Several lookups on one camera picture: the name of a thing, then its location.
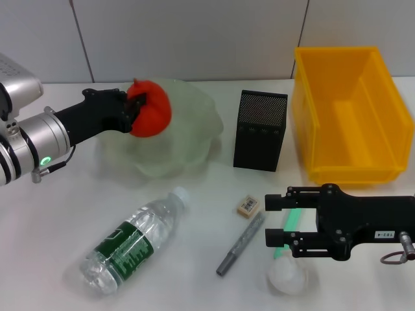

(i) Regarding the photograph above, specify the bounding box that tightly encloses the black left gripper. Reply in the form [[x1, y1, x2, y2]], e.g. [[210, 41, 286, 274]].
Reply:
[[53, 87, 148, 147]]

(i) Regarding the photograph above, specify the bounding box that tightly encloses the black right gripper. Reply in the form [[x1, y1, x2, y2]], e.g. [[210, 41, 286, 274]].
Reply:
[[265, 183, 415, 262]]

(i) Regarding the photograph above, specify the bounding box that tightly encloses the mint green retractable pen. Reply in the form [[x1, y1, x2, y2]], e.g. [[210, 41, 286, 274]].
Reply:
[[274, 207, 305, 260]]

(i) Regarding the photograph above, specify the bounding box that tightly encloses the white paper ball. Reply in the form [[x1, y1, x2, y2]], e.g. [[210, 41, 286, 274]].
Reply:
[[267, 255, 309, 295]]

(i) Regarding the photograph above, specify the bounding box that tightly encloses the clear water bottle green label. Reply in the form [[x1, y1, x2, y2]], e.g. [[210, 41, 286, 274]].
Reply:
[[79, 187, 191, 295]]

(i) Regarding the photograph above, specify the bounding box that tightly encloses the beige eraser with barcode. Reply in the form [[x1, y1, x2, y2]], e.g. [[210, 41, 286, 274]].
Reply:
[[236, 194, 261, 215]]

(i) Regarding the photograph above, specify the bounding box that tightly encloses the grey marker pen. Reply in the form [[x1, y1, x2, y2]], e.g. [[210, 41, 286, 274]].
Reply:
[[216, 212, 267, 277]]

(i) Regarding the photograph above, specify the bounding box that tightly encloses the pale green glass fruit plate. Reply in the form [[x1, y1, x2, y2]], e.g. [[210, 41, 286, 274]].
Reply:
[[93, 78, 225, 178]]

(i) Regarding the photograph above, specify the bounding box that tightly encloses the black mesh pen holder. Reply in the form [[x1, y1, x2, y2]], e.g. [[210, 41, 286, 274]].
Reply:
[[232, 89, 289, 172]]

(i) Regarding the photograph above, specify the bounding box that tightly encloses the yellow plastic bin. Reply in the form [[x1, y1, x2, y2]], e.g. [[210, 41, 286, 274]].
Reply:
[[293, 46, 415, 186]]

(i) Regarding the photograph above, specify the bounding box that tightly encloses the left gripper cable with connector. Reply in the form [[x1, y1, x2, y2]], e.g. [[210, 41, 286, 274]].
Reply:
[[30, 144, 77, 184]]

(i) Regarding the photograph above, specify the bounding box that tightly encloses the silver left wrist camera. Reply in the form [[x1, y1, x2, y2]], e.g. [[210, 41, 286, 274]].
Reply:
[[0, 53, 44, 113]]

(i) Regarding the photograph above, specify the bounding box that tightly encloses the right gripper cable with connectors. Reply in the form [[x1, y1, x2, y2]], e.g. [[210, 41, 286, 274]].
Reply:
[[379, 230, 415, 265]]

